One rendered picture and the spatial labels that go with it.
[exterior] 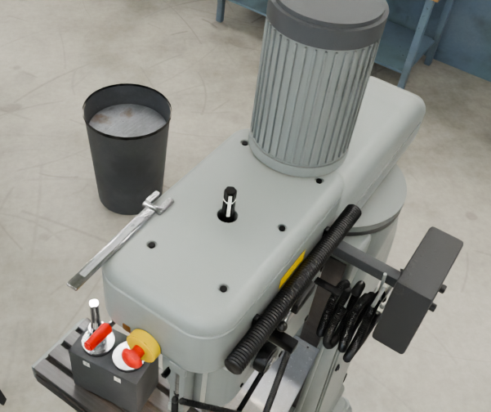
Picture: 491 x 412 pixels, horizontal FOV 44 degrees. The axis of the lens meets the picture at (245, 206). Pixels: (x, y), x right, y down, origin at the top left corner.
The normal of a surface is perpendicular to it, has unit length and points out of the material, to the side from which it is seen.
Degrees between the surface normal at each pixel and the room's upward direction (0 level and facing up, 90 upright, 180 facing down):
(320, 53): 90
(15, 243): 0
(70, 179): 0
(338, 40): 90
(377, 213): 0
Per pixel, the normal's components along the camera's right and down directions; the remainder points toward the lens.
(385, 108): 0.11, -0.70
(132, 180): 0.19, 0.76
